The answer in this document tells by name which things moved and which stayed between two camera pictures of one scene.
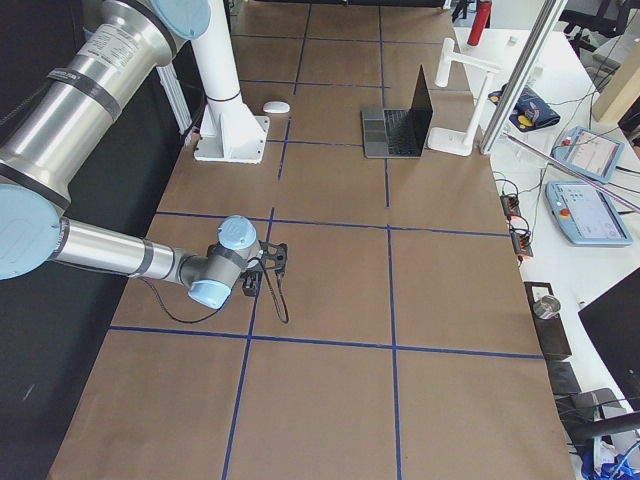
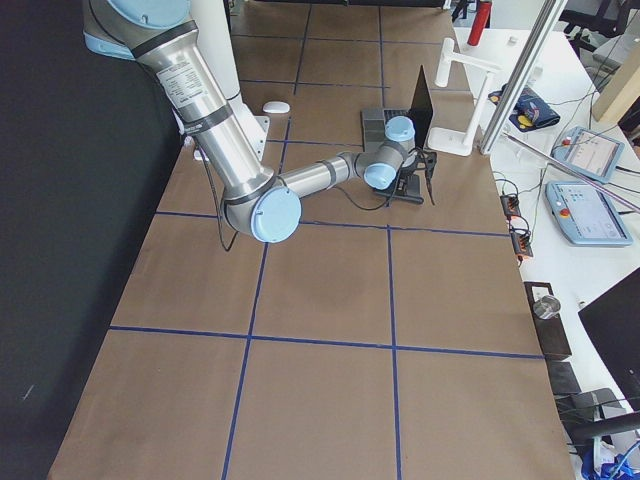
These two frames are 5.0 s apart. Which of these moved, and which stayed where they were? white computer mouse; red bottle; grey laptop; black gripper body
Moved: black gripper body
Stayed: red bottle; grey laptop; white computer mouse
